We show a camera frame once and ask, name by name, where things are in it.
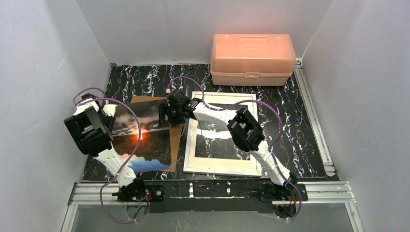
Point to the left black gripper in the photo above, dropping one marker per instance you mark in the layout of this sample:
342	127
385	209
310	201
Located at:
107	113

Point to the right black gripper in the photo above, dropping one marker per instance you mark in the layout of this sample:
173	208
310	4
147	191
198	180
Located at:
165	116

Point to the sunset landscape photo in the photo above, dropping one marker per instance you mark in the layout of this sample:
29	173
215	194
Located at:
153	152

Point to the white picture frame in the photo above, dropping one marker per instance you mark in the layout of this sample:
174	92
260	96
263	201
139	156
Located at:
224	173

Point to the clear glass sheet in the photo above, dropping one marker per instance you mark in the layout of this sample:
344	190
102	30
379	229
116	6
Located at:
215	142

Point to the white mat board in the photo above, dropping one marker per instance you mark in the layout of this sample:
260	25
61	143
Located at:
221	163

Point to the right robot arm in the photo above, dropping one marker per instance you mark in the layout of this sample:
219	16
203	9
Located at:
245	130

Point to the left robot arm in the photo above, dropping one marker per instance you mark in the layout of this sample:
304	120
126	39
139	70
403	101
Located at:
90	127

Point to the brown backing board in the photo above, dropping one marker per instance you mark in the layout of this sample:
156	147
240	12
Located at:
175	132

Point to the pink plastic storage box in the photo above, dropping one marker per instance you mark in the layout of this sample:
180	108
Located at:
251	59

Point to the aluminium rail base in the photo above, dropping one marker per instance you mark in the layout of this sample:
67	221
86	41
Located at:
215	195

